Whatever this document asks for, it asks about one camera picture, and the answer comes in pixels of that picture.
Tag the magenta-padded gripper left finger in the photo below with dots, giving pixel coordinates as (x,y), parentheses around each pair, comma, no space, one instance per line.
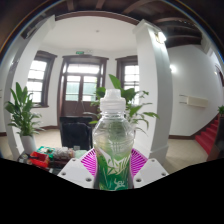
(75,171)

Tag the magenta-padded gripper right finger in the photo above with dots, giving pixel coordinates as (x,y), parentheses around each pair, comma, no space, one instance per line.
(150,171)

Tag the clear bottle with green label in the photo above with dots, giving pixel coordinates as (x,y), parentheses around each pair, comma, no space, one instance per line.
(113,150)

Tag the box of small jars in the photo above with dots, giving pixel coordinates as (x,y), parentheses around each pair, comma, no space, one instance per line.
(64,153)

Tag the black office chair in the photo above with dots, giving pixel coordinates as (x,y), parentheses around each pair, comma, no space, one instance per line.
(76,133)

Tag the large potted plant white pot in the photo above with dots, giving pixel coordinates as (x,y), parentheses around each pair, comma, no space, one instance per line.
(138,110)

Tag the red carpeted stairs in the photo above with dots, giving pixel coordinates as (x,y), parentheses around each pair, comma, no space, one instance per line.
(208,136)

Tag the small potted plant white pot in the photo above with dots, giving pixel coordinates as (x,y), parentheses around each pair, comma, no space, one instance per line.
(21,113)

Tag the brown double door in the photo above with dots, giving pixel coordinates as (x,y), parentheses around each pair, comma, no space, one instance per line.
(81,86)

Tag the green exit sign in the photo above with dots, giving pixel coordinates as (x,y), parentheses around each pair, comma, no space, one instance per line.
(79,52)

